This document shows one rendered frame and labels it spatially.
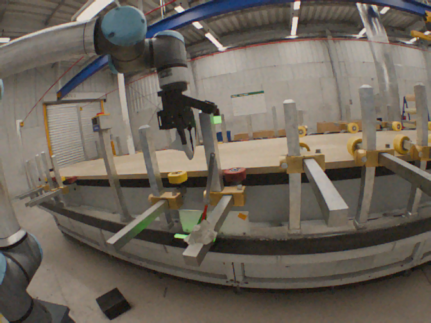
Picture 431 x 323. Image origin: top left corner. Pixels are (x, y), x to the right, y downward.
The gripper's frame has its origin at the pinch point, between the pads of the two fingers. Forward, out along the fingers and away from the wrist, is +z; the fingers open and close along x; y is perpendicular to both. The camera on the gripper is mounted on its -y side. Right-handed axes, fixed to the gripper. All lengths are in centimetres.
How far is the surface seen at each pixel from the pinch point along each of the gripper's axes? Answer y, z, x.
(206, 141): -2.3, -2.8, -6.1
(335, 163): -45, 12, -22
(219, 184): -4.3, 11.2, -6.1
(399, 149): -78, 8, -23
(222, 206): -7.5, 14.8, 2.0
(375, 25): -280, -184, -303
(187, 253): -6.5, 14.8, 22.6
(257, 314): -13, 101, -13
